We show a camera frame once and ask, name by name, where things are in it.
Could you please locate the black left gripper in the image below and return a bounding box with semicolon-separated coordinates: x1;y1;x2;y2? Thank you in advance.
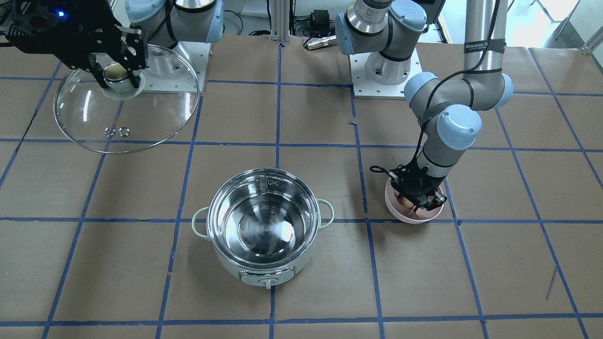
370;163;448;215

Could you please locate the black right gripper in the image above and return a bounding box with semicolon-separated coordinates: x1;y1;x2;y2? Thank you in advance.
1;0;148;89

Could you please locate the brown egg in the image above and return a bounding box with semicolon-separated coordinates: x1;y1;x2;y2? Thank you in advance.
399;196;415;209

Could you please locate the glass pot lid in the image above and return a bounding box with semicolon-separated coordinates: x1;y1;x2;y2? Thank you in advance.
54;56;201;154

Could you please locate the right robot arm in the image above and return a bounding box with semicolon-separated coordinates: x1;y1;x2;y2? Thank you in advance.
1;0;224;89

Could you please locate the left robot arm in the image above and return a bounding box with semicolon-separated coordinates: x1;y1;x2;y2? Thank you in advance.
334;0;514;224

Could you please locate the pale green electric pot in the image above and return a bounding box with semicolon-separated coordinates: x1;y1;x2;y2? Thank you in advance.
190;168;334;289

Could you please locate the pink bowl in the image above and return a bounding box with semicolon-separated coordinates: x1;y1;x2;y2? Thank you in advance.
384;179;444;225

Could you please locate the black power adapter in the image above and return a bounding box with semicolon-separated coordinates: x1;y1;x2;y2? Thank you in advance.
309;9;330;31

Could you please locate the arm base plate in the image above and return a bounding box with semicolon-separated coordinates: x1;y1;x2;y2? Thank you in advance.
141;41;212;94
349;49;423;100

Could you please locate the aluminium frame post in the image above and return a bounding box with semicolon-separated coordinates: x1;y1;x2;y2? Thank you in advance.
268;0;293;45

